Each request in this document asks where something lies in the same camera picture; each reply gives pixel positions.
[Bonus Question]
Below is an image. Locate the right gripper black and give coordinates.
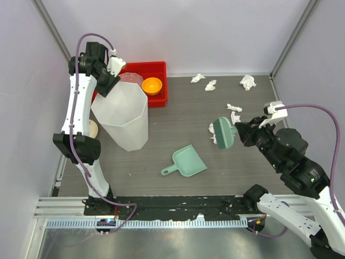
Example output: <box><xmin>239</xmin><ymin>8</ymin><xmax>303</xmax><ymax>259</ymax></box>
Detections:
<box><xmin>234</xmin><ymin>114</ymin><xmax>283</xmax><ymax>169</ymax></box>

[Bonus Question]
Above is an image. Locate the translucent white bin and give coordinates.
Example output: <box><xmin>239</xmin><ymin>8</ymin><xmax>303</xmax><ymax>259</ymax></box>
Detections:
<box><xmin>91</xmin><ymin>81</ymin><xmax>148</xmax><ymax>152</ymax></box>

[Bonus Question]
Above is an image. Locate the green hand brush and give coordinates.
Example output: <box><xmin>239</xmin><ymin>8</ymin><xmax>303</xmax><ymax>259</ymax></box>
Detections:
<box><xmin>213</xmin><ymin>117</ymin><xmax>238</xmax><ymax>149</ymax></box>

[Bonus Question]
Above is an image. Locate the paper scrap cluster bottom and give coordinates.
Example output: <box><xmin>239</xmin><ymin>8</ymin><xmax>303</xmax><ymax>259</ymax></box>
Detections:
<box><xmin>210</xmin><ymin>136</ymin><xmax>217</xmax><ymax>144</ymax></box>

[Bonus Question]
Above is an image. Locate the paper scrap cluster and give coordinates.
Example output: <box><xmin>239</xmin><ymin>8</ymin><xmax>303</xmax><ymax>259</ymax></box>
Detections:
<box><xmin>210</xmin><ymin>136</ymin><xmax>217</xmax><ymax>144</ymax></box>
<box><xmin>209</xmin><ymin>123</ymin><xmax>215</xmax><ymax>134</ymax></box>

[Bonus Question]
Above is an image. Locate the green dustpan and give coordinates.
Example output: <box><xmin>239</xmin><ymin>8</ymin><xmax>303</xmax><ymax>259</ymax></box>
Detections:
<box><xmin>161</xmin><ymin>145</ymin><xmax>207</xmax><ymax>177</ymax></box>

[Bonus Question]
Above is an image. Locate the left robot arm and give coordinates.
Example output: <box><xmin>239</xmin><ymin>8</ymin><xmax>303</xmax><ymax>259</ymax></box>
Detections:
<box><xmin>53</xmin><ymin>42</ymin><xmax>126</xmax><ymax>215</ymax></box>

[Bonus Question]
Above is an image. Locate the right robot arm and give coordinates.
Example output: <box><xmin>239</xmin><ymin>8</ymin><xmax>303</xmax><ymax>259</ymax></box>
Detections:
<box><xmin>235</xmin><ymin>117</ymin><xmax>344</xmax><ymax>258</ymax></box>

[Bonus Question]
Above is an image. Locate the orange bowl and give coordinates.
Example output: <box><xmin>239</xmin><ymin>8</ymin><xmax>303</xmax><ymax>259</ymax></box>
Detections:
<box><xmin>142</xmin><ymin>77</ymin><xmax>163</xmax><ymax>96</ymax></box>

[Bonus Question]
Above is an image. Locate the beige plate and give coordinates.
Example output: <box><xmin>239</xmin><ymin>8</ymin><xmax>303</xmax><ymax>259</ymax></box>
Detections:
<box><xmin>89</xmin><ymin>119</ymin><xmax>99</xmax><ymax>139</ymax></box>

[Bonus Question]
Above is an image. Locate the large paper scrap top right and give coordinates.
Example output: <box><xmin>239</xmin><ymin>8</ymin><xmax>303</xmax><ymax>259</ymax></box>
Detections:
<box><xmin>239</xmin><ymin>74</ymin><xmax>257</xmax><ymax>91</ymax></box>

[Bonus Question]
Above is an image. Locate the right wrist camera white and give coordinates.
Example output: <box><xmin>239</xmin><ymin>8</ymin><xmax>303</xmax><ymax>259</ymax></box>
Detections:
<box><xmin>259</xmin><ymin>100</ymin><xmax>288</xmax><ymax>128</ymax></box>

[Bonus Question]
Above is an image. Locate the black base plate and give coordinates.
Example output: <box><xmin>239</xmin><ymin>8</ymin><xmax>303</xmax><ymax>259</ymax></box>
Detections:
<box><xmin>82</xmin><ymin>195</ymin><xmax>259</xmax><ymax>221</ymax></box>

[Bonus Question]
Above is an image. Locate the white slotted cable duct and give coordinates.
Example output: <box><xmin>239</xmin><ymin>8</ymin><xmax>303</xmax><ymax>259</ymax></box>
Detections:
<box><xmin>46</xmin><ymin>217</ymin><xmax>248</xmax><ymax>229</ymax></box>

